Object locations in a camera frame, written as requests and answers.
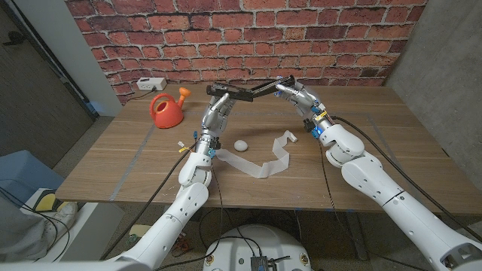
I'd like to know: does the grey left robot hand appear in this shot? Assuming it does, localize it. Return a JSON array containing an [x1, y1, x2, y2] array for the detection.
[[196, 92, 237, 156]]

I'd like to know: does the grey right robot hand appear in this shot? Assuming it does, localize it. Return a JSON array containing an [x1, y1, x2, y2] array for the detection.
[[273, 79, 335, 135]]

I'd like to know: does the black stapler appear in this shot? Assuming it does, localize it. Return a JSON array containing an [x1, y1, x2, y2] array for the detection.
[[206, 75, 296, 103]]

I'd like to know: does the orange toy watering can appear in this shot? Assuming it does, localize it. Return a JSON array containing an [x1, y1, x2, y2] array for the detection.
[[149, 87, 192, 129]]

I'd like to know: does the white paper strip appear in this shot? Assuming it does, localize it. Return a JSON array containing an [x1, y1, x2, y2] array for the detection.
[[215, 129, 298, 179]]

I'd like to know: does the white power strip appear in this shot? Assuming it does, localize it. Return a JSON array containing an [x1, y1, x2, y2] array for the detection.
[[136, 77, 168, 92]]

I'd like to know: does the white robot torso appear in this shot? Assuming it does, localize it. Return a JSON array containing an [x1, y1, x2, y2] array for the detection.
[[203, 224, 313, 271]]

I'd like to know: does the yellow paper sheet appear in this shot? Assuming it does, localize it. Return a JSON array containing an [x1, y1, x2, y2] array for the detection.
[[129, 224, 152, 239]]

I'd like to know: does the grey metal table leg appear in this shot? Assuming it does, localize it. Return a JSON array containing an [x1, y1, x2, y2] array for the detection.
[[345, 211, 369, 261]]

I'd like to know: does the white sneaker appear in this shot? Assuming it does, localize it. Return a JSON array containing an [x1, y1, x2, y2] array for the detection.
[[41, 202, 79, 245]]

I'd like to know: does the yellow black foot pedal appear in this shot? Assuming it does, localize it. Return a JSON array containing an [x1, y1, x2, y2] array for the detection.
[[33, 192, 71, 214]]

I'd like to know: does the blue plastic bin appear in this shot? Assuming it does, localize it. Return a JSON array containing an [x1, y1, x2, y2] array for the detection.
[[0, 150, 65, 208]]

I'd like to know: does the grey trouser leg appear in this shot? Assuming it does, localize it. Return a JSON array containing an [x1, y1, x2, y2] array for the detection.
[[0, 197, 52, 263]]

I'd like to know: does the black power strip cord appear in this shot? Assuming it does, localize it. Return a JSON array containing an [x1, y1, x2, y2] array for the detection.
[[127, 88, 157, 102]]

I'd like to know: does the brick wall print backdrop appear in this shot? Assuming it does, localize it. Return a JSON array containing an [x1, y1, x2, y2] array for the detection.
[[64, 0, 429, 105]]

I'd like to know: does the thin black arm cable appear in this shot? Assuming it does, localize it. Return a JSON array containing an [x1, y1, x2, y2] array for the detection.
[[154, 161, 225, 271], [318, 141, 430, 271]]

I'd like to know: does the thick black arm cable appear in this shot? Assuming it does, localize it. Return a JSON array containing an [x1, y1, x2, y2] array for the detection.
[[98, 142, 199, 261], [331, 115, 482, 242]]

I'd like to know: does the thin black torso cable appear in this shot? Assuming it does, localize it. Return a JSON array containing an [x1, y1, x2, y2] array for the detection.
[[198, 208, 264, 257]]

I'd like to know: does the red wire bundle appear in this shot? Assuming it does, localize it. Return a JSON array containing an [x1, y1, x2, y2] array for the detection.
[[171, 232, 191, 257]]

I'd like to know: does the black door handle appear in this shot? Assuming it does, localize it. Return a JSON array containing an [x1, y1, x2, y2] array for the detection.
[[2, 31, 26, 47]]

